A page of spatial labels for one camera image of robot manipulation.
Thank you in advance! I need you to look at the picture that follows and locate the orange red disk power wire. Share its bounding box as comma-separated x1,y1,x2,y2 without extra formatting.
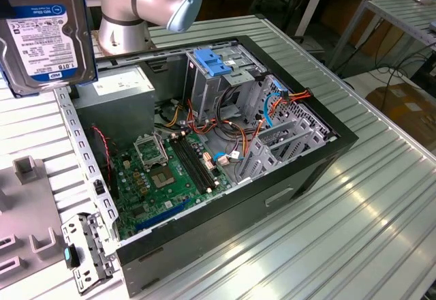
255,87,313,132

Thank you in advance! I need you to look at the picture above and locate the hard disk blue carrier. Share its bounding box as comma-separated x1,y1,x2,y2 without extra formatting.
0,0,100,99

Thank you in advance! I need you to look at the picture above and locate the perforated metal disk bay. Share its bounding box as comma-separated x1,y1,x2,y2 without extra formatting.
237,74,339,184

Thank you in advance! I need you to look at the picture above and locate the white main power socket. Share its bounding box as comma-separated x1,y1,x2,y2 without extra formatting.
202,151,216,174

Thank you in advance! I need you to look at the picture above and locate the grey metal drive cage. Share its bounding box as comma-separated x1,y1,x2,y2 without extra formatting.
185,42,270,123

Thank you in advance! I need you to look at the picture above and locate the metal locking lever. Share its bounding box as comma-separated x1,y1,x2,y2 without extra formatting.
153,130,173,170

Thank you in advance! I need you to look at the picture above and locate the green motherboard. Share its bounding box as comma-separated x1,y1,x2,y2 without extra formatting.
112,131,236,241

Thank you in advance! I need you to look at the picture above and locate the blue plastic drive latch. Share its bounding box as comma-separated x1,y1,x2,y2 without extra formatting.
192,48,235,78

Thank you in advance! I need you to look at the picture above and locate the metal socket cover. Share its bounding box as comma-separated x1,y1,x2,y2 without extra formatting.
133,134,170,171

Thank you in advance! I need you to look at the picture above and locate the black open PC case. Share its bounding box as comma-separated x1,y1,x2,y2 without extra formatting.
52,13,360,299

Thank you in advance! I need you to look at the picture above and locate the blue expansion slot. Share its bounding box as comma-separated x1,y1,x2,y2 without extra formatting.
135,200,187,232

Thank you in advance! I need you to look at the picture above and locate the grey power supply unit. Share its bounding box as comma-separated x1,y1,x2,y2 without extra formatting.
69,64,158,151

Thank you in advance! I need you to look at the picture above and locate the black case fan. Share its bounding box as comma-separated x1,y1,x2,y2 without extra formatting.
89,122,120,200

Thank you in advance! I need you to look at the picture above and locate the black latch blue tab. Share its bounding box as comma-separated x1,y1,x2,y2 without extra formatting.
63,243,82,269

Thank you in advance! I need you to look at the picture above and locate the brown cardboard box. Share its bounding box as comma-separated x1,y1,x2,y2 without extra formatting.
364,80,436,160

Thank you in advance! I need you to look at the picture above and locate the grey parts rack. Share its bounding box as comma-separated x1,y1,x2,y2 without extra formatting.
0,156,69,280

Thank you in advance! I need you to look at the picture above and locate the metal slat side table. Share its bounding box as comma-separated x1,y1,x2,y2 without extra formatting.
326,0,436,72

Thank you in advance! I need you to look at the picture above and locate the thick black cable bundle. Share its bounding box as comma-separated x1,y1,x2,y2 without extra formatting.
217,84,253,136

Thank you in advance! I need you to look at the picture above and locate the coloured power supply wire bundle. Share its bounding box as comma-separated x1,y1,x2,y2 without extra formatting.
153,97,263,160

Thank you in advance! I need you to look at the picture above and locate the blue SATA wire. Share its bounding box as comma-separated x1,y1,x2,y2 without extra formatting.
211,80,290,165

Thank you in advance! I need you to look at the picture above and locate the red black fan wire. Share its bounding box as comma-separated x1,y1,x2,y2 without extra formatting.
91,125,114,182

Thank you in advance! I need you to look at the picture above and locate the metal expansion card bracket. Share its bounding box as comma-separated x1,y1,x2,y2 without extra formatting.
60,211,120,296

